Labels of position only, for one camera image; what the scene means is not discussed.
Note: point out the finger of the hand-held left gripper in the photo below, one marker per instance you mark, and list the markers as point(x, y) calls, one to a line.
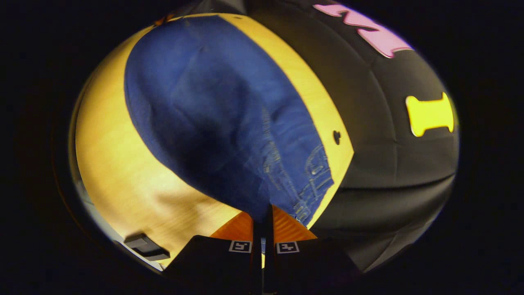
point(163, 19)

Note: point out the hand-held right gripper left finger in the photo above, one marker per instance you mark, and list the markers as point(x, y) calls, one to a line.
point(257, 266)

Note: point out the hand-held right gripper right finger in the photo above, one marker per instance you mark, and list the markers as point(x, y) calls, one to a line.
point(268, 266)

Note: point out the blue jeans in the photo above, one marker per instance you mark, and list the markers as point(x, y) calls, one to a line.
point(213, 114)

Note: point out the black table grommet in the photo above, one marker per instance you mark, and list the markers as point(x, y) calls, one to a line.
point(336, 137)

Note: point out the black backdrop cloth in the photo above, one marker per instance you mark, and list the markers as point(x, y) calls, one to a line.
point(389, 164)

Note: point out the black bracket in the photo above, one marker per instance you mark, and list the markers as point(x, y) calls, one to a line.
point(145, 246)

